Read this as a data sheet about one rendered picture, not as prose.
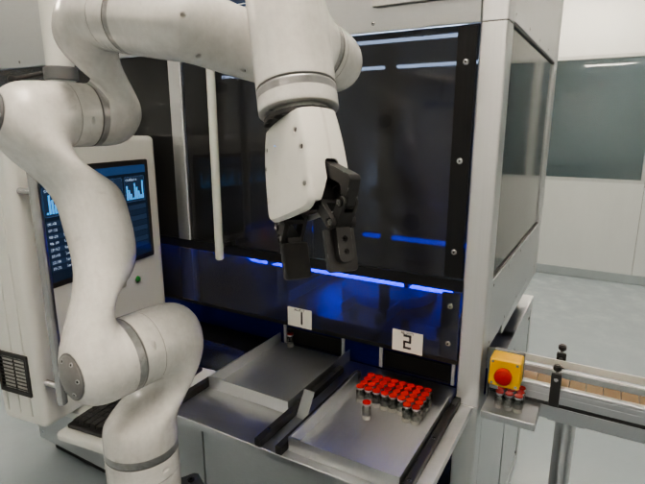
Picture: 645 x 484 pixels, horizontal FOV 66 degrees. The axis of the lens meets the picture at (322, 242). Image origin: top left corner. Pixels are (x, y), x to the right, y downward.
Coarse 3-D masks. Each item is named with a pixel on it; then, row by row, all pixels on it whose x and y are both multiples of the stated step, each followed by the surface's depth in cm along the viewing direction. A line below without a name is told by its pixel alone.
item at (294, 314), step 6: (288, 306) 150; (288, 312) 150; (294, 312) 149; (306, 312) 147; (288, 318) 151; (294, 318) 150; (306, 318) 147; (288, 324) 151; (294, 324) 150; (306, 324) 148
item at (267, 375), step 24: (240, 360) 147; (264, 360) 152; (288, 360) 152; (312, 360) 152; (336, 360) 144; (216, 384) 135; (240, 384) 138; (264, 384) 138; (288, 384) 138; (312, 384) 133; (288, 408) 124
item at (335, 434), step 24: (336, 408) 126; (360, 408) 126; (432, 408) 126; (312, 432) 116; (336, 432) 116; (360, 432) 116; (384, 432) 116; (408, 432) 116; (432, 432) 114; (312, 456) 107; (336, 456) 103; (360, 456) 108; (384, 456) 108; (408, 456) 108; (384, 480) 98
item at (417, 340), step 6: (396, 330) 133; (402, 330) 132; (396, 336) 133; (402, 336) 132; (414, 336) 131; (420, 336) 130; (396, 342) 134; (402, 342) 133; (414, 342) 131; (420, 342) 130; (396, 348) 134; (402, 348) 133; (414, 348) 131; (420, 348) 130; (420, 354) 131
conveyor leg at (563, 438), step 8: (560, 424) 131; (568, 424) 128; (560, 432) 131; (568, 432) 130; (560, 440) 132; (568, 440) 131; (552, 448) 135; (560, 448) 132; (568, 448) 131; (552, 456) 135; (560, 456) 132; (568, 456) 132; (552, 464) 135; (560, 464) 133; (568, 464) 133; (552, 472) 135; (560, 472) 133; (568, 472) 134; (552, 480) 135; (560, 480) 134; (568, 480) 135
